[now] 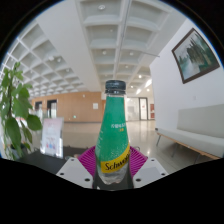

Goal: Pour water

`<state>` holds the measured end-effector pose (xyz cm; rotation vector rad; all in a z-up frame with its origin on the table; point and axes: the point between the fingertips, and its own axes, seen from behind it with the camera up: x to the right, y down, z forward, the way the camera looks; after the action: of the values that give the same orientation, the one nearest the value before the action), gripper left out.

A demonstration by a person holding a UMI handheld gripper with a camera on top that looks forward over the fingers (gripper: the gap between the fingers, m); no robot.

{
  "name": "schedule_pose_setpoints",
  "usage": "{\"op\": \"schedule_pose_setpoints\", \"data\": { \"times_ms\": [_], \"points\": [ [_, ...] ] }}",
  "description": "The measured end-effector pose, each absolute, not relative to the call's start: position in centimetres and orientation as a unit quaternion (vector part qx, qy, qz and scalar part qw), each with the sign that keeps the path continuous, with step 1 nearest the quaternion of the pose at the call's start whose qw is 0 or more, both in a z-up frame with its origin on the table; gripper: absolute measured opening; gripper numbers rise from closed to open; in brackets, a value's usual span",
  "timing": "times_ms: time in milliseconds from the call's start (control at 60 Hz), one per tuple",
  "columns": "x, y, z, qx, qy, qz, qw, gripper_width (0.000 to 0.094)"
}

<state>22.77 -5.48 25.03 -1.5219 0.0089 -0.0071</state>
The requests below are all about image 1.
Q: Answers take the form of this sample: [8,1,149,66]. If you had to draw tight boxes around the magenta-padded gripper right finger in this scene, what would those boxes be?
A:
[126,145,169,190]

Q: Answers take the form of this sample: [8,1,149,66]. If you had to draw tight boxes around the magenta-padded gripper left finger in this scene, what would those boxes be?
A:
[55,145,101,190]

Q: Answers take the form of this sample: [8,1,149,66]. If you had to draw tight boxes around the green drink bottle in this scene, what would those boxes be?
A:
[94,79,132,186]

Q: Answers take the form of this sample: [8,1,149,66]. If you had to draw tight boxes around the clear acrylic sign stand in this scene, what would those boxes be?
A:
[39,116,65,159]

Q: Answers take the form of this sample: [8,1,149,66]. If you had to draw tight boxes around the long white bench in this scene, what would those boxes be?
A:
[155,103,224,165]

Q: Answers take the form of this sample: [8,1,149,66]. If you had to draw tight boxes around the green leafy potted plant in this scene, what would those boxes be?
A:
[0,61,44,162]

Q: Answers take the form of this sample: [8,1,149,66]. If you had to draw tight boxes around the dark-framed landscape picture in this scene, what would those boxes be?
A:
[170,27,222,85]

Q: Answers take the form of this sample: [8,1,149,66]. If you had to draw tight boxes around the round ceiling lights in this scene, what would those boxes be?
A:
[46,3,155,95]

